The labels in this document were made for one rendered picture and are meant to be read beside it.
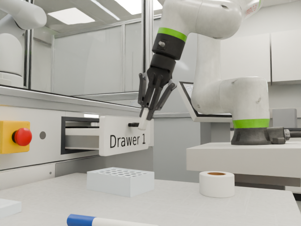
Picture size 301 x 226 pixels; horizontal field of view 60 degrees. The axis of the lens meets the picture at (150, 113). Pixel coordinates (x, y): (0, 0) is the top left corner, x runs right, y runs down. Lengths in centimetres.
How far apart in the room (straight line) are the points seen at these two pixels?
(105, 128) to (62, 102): 17
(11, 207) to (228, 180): 38
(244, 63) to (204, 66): 307
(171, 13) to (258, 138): 51
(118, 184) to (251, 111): 58
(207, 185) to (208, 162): 30
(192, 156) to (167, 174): 176
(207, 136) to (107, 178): 124
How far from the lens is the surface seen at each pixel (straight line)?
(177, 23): 80
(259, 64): 413
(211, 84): 105
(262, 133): 98
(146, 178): 57
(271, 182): 91
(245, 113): 97
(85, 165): 91
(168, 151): 257
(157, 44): 79
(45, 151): 78
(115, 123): 77
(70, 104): 85
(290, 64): 413
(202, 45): 114
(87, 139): 78
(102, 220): 37
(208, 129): 173
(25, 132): 63
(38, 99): 76
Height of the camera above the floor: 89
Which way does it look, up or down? 3 degrees up
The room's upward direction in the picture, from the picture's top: straight up
